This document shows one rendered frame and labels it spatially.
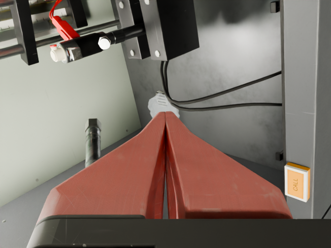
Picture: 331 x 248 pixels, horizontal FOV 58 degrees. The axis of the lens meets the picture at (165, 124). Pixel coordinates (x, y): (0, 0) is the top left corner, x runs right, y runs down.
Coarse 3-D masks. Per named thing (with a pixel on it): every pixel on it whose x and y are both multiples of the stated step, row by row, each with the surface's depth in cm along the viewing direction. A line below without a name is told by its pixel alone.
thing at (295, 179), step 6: (288, 162) 41; (300, 168) 40; (306, 168) 40; (288, 174) 41; (294, 174) 40; (300, 174) 40; (288, 180) 41; (294, 180) 41; (300, 180) 40; (288, 186) 42; (294, 186) 41; (300, 186) 40; (288, 192) 42; (294, 192) 42; (300, 192) 41
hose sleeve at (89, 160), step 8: (88, 128) 39; (96, 128) 39; (88, 136) 38; (96, 136) 38; (88, 144) 37; (96, 144) 37; (88, 152) 36; (96, 152) 36; (88, 160) 35; (96, 160) 35
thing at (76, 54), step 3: (75, 48) 36; (78, 48) 37; (72, 51) 36; (75, 51) 36; (78, 51) 37; (72, 54) 36; (75, 54) 36; (78, 54) 37; (72, 57) 36; (75, 57) 36; (78, 57) 37; (75, 60) 37
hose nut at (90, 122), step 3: (90, 120) 40; (93, 120) 40; (96, 120) 40; (87, 123) 40; (90, 123) 40; (93, 123) 40; (96, 123) 40; (99, 123) 41; (87, 126) 40; (90, 126) 40; (93, 126) 40; (96, 126) 40; (99, 126) 40; (99, 129) 40
